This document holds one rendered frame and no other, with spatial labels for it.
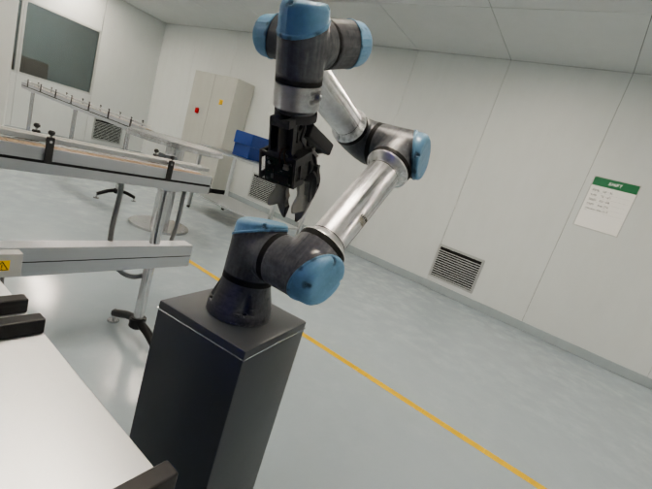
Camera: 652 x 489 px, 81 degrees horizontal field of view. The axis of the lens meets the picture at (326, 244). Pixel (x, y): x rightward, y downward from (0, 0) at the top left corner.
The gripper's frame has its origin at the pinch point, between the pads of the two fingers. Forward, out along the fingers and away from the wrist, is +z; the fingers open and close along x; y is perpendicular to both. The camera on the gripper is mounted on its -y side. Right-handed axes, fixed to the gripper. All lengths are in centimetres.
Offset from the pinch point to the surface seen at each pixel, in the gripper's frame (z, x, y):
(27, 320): 0.3, -11.6, 43.0
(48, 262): 66, -110, -7
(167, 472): -2, 16, 48
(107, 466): 0, 11, 50
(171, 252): 84, -97, -56
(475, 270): 227, 65, -378
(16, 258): 57, -108, 4
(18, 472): -2, 6, 54
